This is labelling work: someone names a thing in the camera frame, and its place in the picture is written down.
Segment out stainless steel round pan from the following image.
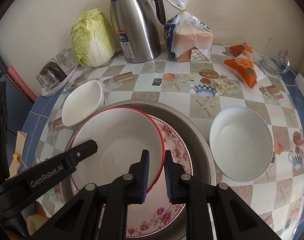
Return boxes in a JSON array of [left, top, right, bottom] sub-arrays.
[[62, 100, 216, 239]]

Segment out red rimmed floral bowl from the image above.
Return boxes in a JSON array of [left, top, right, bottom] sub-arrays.
[[70, 107, 166, 191]]

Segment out pink floral round plate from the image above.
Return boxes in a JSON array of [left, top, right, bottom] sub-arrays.
[[71, 107, 193, 239]]

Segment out pale blue white bowl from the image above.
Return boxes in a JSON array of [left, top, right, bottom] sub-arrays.
[[209, 106, 273, 183]]

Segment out white square bowl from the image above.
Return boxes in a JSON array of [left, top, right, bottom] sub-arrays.
[[62, 80, 105, 127]]

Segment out dark blue refrigerator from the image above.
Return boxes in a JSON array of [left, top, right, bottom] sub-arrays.
[[0, 62, 36, 136]]

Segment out patterned plastic tablecloth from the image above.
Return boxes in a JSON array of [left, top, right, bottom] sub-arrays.
[[22, 46, 304, 239]]

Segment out orange snack packet front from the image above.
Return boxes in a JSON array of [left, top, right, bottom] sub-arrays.
[[224, 54, 266, 89]]

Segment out orange snack packet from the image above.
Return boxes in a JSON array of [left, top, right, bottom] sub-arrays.
[[224, 54, 266, 89], [228, 42, 258, 60]]

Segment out oval tray with glasses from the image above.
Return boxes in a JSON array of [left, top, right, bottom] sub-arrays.
[[36, 48, 79, 97]]

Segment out bagged sliced bread loaf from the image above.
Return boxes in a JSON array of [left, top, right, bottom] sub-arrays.
[[164, 0, 213, 62]]

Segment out napa cabbage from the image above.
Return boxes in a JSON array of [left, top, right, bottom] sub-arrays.
[[70, 8, 116, 68]]

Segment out orange snack packet back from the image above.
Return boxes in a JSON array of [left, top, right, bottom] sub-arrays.
[[228, 42, 258, 60]]

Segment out stainless steel thermos jug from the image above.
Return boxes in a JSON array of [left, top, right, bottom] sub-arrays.
[[110, 0, 166, 63]]

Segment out clear glass mug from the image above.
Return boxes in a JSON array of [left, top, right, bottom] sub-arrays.
[[259, 37, 291, 74]]

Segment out glass teapot brown handle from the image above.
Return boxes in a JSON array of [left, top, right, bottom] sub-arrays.
[[36, 61, 67, 90]]

